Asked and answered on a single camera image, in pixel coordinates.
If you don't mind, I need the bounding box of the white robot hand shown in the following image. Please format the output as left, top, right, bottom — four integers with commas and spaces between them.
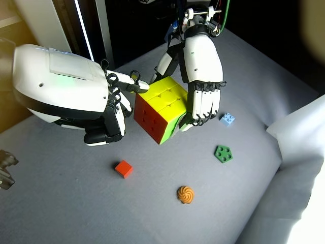
149, 34, 227, 133
12, 44, 150, 147

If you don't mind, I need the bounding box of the multicoloured puzzle cube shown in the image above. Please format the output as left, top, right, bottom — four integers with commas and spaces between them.
133, 75, 190, 145

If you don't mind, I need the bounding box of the red cube block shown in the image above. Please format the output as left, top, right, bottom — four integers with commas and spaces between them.
114, 160, 134, 179

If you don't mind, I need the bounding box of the light blue studded brick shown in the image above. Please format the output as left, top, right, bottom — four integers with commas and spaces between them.
219, 112, 236, 127

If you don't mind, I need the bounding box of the white cabinet panel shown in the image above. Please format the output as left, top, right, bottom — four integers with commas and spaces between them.
14, 0, 77, 55

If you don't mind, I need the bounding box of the green pentagon block with holes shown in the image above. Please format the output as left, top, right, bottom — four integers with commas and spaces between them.
214, 145, 234, 164

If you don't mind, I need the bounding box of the grey table cloth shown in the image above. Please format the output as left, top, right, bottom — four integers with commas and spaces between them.
0, 27, 320, 244

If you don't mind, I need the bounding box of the white fabric backdrop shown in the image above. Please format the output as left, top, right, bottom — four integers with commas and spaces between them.
235, 94, 325, 244

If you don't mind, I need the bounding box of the orange swirl cookie toy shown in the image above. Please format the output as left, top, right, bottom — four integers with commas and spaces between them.
177, 186, 195, 205

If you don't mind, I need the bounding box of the green braided cable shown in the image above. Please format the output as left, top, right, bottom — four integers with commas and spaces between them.
218, 0, 231, 35

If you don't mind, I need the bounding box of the black rail with light strip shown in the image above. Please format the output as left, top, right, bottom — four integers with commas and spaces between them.
52, 0, 100, 69

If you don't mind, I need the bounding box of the white upright post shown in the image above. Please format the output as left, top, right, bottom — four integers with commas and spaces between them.
94, 0, 115, 70

